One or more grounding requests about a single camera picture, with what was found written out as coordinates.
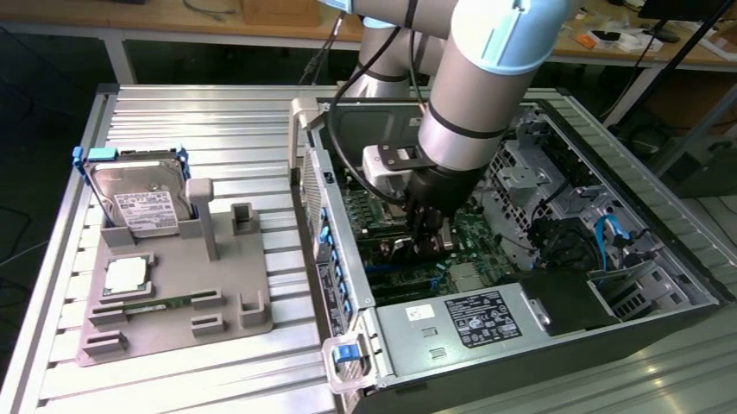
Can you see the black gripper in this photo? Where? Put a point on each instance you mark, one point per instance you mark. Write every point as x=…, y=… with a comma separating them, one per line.
x=446, y=185

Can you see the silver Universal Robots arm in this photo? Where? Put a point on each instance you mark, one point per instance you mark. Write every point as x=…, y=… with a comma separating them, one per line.
x=478, y=86

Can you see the metal drive cage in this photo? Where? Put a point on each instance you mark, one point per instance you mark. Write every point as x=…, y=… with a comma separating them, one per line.
x=530, y=185

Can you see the green motherboard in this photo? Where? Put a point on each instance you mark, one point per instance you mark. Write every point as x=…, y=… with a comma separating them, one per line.
x=483, y=250

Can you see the black installed RAM stick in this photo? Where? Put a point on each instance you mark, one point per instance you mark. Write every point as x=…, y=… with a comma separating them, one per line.
x=379, y=237

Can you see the small silver heatsink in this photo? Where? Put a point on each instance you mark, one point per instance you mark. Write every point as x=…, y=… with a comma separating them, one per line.
x=467, y=277

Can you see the blue expansion slot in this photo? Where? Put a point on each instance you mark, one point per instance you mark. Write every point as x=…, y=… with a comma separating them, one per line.
x=382, y=271

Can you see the blue slot cover clip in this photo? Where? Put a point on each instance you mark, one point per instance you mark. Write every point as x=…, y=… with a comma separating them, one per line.
x=347, y=311
x=335, y=260
x=321, y=216
x=325, y=240
x=339, y=277
x=343, y=293

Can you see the grey power supply unit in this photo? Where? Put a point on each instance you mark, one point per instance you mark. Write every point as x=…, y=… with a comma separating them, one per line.
x=460, y=328

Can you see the metal disk bay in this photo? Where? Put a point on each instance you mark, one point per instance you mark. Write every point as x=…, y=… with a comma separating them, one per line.
x=638, y=293

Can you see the blue case latch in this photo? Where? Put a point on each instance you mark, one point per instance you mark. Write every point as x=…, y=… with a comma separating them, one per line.
x=345, y=354

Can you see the orange and white device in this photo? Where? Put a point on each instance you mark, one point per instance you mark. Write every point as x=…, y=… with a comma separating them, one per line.
x=610, y=39

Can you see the black box on floor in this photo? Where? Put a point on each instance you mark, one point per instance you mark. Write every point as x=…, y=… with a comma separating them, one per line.
x=702, y=172

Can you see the black slanted pole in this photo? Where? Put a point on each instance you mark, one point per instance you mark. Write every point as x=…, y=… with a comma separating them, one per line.
x=679, y=56

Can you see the grey parts rack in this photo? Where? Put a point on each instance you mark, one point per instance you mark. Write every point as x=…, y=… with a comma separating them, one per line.
x=172, y=267

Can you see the open black PC case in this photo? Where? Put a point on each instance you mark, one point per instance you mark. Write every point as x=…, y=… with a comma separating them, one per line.
x=633, y=358

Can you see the hard disk with blue carrier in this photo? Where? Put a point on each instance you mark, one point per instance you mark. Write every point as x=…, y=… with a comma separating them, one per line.
x=137, y=198

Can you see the green RAM stick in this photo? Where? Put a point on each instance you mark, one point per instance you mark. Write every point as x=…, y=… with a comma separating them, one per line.
x=157, y=302

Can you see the silver CPU chip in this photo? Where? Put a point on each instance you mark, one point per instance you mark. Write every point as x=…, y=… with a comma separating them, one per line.
x=127, y=275

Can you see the black monitor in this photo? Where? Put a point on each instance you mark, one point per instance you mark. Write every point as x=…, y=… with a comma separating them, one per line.
x=690, y=8

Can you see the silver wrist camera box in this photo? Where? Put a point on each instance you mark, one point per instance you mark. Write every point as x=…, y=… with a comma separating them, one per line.
x=386, y=170

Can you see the black chassis switch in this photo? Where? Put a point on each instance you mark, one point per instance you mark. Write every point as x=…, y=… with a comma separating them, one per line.
x=328, y=177

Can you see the wooden desk with white frame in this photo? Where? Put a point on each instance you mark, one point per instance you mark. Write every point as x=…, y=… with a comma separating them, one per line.
x=172, y=28

